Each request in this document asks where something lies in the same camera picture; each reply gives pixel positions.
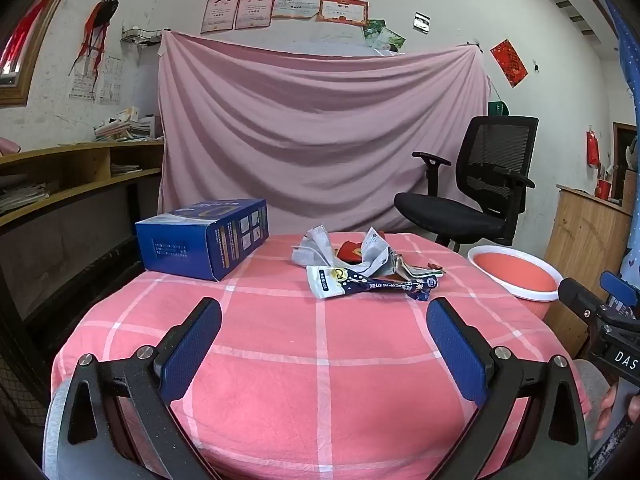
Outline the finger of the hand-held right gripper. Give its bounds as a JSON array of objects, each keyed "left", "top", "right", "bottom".
[
  {"left": 557, "top": 277, "right": 608, "bottom": 333},
  {"left": 600, "top": 270, "right": 640, "bottom": 312}
]

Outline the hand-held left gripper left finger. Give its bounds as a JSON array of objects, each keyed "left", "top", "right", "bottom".
[{"left": 56, "top": 296, "right": 223, "bottom": 480}]

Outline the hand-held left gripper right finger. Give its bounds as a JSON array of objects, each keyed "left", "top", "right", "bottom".
[{"left": 426, "top": 296, "right": 591, "bottom": 480}]

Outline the white paper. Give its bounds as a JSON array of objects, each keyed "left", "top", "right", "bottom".
[{"left": 350, "top": 226, "right": 396, "bottom": 278}]

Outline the dark blue white snack wrapper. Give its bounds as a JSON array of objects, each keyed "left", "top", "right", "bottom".
[{"left": 306, "top": 264, "right": 444, "bottom": 302}]

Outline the red paper packet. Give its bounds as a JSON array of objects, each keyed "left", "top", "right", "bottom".
[{"left": 337, "top": 241, "right": 368, "bottom": 262}]

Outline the grey face mask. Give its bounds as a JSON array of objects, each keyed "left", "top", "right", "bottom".
[{"left": 291, "top": 226, "right": 335, "bottom": 267}]

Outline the person's right hand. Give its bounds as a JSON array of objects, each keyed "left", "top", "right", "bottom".
[{"left": 594, "top": 384, "right": 640, "bottom": 442}]

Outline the person's right leg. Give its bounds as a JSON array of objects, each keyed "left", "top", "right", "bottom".
[{"left": 572, "top": 359, "right": 611, "bottom": 456}]

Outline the person's leg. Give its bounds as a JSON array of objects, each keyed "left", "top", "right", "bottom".
[
  {"left": 42, "top": 380, "right": 66, "bottom": 480},
  {"left": 572, "top": 359, "right": 611, "bottom": 456}
]

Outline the wooden cabinet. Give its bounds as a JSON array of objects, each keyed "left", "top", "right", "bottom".
[{"left": 542, "top": 184, "right": 633, "bottom": 356}]

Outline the blue cardboard box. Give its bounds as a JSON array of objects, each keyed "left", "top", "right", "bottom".
[{"left": 135, "top": 198, "right": 270, "bottom": 282}]

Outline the pink checked blanket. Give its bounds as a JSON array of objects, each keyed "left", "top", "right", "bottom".
[{"left": 50, "top": 232, "right": 593, "bottom": 480}]

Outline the black office chair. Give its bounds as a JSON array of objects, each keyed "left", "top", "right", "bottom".
[{"left": 393, "top": 115, "right": 540, "bottom": 253}]

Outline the person's left leg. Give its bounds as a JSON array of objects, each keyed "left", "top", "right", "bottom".
[{"left": 42, "top": 380, "right": 66, "bottom": 480}]

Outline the blue dotted curtain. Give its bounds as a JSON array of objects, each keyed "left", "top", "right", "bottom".
[{"left": 600, "top": 0, "right": 640, "bottom": 286}]

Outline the stack of books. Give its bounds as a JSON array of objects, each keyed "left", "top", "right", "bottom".
[{"left": 94, "top": 106, "right": 164, "bottom": 142}]

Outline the wooden shelf unit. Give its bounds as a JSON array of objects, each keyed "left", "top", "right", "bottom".
[{"left": 0, "top": 139, "right": 166, "bottom": 231}]

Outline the red paper poster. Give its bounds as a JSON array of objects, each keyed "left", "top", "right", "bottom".
[{"left": 489, "top": 38, "right": 529, "bottom": 89}]

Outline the pink hung sheet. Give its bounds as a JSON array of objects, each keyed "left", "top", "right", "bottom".
[{"left": 156, "top": 30, "right": 493, "bottom": 241}]

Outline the green landscape photo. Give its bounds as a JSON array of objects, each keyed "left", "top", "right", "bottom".
[
  {"left": 374, "top": 27, "right": 407, "bottom": 55},
  {"left": 363, "top": 19, "right": 387, "bottom": 47}
]

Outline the red tassel ornament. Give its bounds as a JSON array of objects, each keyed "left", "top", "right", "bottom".
[{"left": 69, "top": 0, "right": 120, "bottom": 86}]

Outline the pink red window curtain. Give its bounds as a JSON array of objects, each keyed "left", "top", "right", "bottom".
[{"left": 0, "top": 0, "right": 53, "bottom": 78}]

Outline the brown wooden door frame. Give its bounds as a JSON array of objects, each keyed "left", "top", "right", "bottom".
[{"left": 612, "top": 121, "right": 640, "bottom": 211}]

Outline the white wall calendar sheet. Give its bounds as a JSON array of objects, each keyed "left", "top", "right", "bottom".
[
  {"left": 69, "top": 67, "right": 98, "bottom": 102},
  {"left": 99, "top": 56, "right": 124, "bottom": 106}
]

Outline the wooden window frame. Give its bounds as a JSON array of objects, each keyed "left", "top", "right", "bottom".
[{"left": 0, "top": 0, "right": 86, "bottom": 108}]

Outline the wire wall shelf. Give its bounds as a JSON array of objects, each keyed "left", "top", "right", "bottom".
[{"left": 120, "top": 25, "right": 163, "bottom": 48}]

